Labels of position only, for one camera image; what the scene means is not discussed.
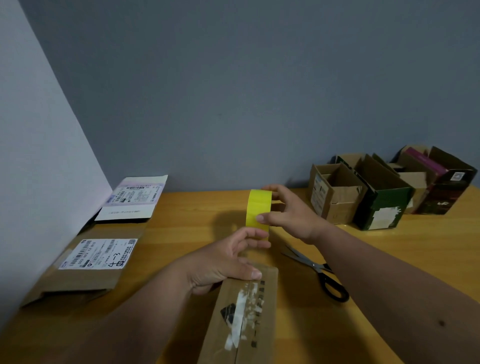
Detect person's left hand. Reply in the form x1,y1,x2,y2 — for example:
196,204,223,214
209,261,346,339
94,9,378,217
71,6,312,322
175,226,272,296

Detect person's right hand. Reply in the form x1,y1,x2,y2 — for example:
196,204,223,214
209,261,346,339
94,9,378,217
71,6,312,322
256,183,334,245

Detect yellow tape roll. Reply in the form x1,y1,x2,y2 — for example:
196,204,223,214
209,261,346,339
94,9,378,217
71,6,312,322
245,189,274,239

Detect brown carton with label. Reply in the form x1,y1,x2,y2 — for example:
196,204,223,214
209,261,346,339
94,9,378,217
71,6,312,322
308,163,369,226

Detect black scissors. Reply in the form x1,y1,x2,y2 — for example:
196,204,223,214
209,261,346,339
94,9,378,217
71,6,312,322
281,244,350,304

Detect plain brown carton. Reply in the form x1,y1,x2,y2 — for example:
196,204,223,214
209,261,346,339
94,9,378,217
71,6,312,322
197,262,280,364

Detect green box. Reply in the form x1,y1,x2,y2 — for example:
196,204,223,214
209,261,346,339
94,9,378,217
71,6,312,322
332,152,416,232

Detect black box white label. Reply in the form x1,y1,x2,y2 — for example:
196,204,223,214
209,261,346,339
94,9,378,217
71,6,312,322
79,174,169,234

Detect small brown cardboard box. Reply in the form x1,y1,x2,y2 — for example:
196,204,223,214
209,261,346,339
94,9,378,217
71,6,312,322
388,161,429,215

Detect pink and black carton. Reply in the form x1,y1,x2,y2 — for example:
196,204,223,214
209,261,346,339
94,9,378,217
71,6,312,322
391,145,479,216

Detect person's right forearm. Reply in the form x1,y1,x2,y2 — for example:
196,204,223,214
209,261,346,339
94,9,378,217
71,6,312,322
314,226,480,364

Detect person's left forearm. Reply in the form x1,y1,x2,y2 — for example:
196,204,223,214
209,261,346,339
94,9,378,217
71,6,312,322
33,262,196,364

